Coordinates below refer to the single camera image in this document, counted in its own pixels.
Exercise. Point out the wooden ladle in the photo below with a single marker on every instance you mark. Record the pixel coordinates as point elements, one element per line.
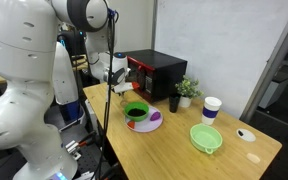
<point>123,101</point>

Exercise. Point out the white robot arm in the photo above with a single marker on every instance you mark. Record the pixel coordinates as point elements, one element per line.
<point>30,57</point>

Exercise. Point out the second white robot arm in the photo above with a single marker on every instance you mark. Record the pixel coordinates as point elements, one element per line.
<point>65,86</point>

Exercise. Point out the green bowl with dark contents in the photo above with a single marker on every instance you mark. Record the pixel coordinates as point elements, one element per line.
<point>136,111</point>

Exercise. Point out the red and black microwave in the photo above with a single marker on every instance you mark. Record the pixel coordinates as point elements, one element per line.
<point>155,72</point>

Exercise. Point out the purple toy eggplant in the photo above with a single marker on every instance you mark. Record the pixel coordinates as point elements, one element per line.
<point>155,116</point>

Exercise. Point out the black cup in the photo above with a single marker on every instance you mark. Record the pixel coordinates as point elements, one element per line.
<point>173,102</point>

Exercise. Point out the red toy piece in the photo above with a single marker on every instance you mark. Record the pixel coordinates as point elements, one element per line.
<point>131,124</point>

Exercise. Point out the lilac plate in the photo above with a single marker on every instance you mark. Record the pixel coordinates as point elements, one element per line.
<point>146,125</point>

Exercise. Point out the small potted plant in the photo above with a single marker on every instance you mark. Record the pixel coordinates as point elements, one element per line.
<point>188,90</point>

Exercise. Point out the white cup with blue band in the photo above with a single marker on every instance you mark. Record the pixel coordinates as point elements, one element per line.
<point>210,109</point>

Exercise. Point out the white sticker with black spot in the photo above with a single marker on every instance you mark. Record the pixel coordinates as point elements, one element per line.
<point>246,135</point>

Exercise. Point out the light green bowl with handle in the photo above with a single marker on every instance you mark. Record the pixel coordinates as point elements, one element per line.
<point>205,138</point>

